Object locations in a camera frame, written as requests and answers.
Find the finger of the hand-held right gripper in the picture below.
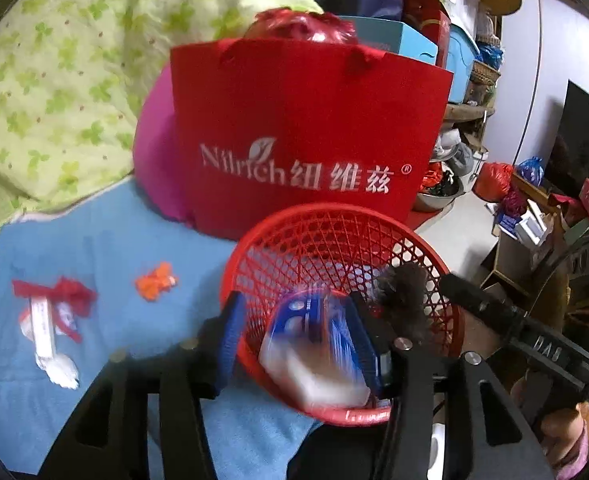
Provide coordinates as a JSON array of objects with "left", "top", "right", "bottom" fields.
[{"left": 439, "top": 274, "right": 527, "bottom": 333}]

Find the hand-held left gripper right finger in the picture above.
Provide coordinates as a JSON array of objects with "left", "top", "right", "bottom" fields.
[{"left": 347, "top": 290, "right": 555, "bottom": 480}]

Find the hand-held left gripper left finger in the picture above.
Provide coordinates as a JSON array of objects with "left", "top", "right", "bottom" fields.
[{"left": 39, "top": 291, "right": 249, "bottom": 480}]

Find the blue and white packet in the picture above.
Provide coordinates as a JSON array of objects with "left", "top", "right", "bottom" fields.
[{"left": 258, "top": 287, "right": 386, "bottom": 409}]

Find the dark fluffy ball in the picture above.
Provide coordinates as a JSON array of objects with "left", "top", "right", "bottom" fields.
[{"left": 374, "top": 261, "right": 442, "bottom": 341}]

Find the red plastic mesh basket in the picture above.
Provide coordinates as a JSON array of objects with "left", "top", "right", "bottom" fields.
[{"left": 219, "top": 203, "right": 467, "bottom": 426}]

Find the person's right hand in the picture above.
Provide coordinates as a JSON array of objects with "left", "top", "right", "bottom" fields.
[{"left": 511, "top": 372, "right": 589, "bottom": 467}]

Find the orange crumpled wrapper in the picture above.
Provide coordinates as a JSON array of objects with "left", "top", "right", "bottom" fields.
[{"left": 135, "top": 262, "right": 180, "bottom": 304}]

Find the metal bowl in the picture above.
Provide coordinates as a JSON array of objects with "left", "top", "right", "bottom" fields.
[{"left": 413, "top": 174, "right": 466, "bottom": 213}]

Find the blue plastic bag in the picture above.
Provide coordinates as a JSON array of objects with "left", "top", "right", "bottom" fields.
[{"left": 516, "top": 157, "right": 546, "bottom": 189}]

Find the blue blanket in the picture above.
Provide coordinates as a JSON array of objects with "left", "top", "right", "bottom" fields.
[{"left": 0, "top": 180, "right": 325, "bottom": 476}]

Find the pink pillow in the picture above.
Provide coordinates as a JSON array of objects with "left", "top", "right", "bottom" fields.
[{"left": 133, "top": 67, "right": 201, "bottom": 227}]

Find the red and white wrapper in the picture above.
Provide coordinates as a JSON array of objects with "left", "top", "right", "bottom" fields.
[{"left": 12, "top": 276, "right": 98, "bottom": 391}]

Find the black television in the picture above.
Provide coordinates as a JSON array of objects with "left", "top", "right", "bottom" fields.
[{"left": 544, "top": 80, "right": 589, "bottom": 197}]

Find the red paper shopping bag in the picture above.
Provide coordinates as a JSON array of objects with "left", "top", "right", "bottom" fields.
[{"left": 170, "top": 37, "right": 455, "bottom": 242}]

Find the blue plastic bin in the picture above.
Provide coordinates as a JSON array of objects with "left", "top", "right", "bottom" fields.
[{"left": 446, "top": 25, "right": 481, "bottom": 106}]

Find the teal cardboard box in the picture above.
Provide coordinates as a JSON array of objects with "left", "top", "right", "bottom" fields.
[{"left": 343, "top": 16, "right": 439, "bottom": 66}]

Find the red gift box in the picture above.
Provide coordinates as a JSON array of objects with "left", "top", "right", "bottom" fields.
[{"left": 403, "top": 0, "right": 451, "bottom": 69}]

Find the green floral quilt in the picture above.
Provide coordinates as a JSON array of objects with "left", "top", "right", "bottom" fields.
[{"left": 0, "top": 0, "right": 325, "bottom": 233}]

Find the shiny red plastic bag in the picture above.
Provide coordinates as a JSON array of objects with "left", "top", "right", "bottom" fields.
[{"left": 244, "top": 7, "right": 361, "bottom": 47}]

